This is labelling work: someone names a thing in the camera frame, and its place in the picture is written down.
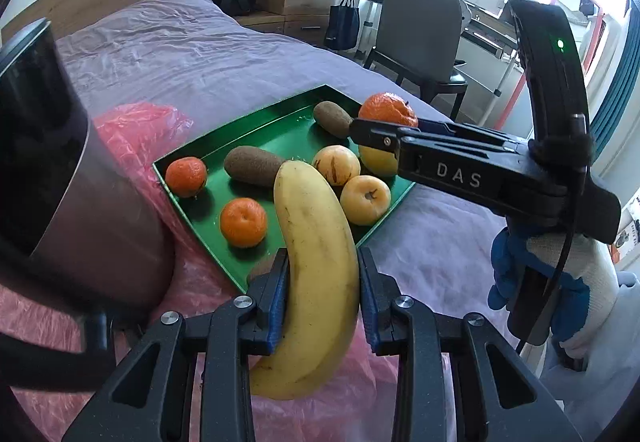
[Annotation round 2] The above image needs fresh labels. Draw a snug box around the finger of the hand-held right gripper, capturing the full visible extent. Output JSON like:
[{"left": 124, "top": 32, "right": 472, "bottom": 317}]
[
  {"left": 417, "top": 119, "right": 528, "bottom": 150},
  {"left": 349, "top": 118, "right": 551, "bottom": 210}
]

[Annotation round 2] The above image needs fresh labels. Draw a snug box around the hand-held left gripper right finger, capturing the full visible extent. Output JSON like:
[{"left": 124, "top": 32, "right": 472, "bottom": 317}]
[{"left": 357, "top": 247, "right": 583, "bottom": 442}]

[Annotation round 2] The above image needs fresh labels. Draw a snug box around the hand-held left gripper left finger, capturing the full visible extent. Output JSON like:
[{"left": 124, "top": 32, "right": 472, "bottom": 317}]
[{"left": 62, "top": 247, "right": 291, "bottom": 442}]

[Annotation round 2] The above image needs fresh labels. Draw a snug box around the brown kiwi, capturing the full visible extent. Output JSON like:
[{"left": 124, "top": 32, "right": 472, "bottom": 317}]
[
  {"left": 246, "top": 253, "right": 279, "bottom": 288},
  {"left": 313, "top": 101, "right": 354, "bottom": 139},
  {"left": 223, "top": 146, "right": 286, "bottom": 186}
]

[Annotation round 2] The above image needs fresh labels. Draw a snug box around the large yellow-green apple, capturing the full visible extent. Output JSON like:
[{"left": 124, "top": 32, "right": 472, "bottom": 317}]
[{"left": 358, "top": 144, "right": 401, "bottom": 178}]

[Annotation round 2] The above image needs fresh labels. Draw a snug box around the orange tangerine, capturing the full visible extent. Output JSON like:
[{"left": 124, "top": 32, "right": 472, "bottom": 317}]
[
  {"left": 358, "top": 92, "right": 419, "bottom": 129},
  {"left": 165, "top": 156, "right": 208, "bottom": 198},
  {"left": 220, "top": 197, "right": 268, "bottom": 249}
]

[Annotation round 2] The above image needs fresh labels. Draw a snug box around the small yellow apple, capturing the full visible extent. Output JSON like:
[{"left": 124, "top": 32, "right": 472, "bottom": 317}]
[{"left": 340, "top": 175, "right": 392, "bottom": 226}]

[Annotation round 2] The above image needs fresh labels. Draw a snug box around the yellow banana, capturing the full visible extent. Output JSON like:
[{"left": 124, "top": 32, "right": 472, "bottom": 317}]
[{"left": 248, "top": 160, "right": 361, "bottom": 400}]

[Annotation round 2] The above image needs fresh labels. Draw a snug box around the striped yellow fruit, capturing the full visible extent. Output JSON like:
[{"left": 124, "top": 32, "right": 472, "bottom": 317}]
[{"left": 311, "top": 145, "right": 361, "bottom": 187}]

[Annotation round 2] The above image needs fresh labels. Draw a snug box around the green tray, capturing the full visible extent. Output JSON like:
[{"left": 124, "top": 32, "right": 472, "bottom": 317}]
[{"left": 152, "top": 83, "right": 417, "bottom": 295}]

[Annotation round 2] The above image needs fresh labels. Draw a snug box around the person's right forearm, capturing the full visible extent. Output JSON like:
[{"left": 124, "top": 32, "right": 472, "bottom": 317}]
[{"left": 537, "top": 322, "right": 626, "bottom": 420}]

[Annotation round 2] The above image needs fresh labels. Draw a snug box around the person's right hand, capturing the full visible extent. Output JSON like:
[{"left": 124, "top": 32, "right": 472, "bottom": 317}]
[{"left": 489, "top": 222, "right": 621, "bottom": 359}]

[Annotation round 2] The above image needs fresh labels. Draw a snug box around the teal curtain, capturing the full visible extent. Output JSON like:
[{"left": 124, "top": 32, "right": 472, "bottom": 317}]
[{"left": 590, "top": 0, "right": 640, "bottom": 163}]

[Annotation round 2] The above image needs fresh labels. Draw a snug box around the desk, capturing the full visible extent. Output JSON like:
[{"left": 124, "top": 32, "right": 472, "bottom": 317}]
[{"left": 327, "top": 0, "right": 531, "bottom": 58}]

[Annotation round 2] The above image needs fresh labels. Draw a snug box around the grey chair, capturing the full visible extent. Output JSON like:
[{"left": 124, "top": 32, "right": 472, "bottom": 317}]
[{"left": 364, "top": 0, "right": 468, "bottom": 120}]

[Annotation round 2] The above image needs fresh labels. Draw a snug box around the dark tote bag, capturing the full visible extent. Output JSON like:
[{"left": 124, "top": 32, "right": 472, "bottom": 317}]
[{"left": 325, "top": 0, "right": 361, "bottom": 52}]

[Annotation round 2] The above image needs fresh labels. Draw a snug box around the steel and black kettle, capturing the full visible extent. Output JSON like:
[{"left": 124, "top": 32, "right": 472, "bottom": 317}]
[{"left": 0, "top": 19, "right": 176, "bottom": 393}]

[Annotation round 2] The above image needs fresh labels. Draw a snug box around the pink plastic sheet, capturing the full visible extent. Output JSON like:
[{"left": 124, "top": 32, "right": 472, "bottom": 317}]
[{"left": 0, "top": 102, "right": 401, "bottom": 442}]

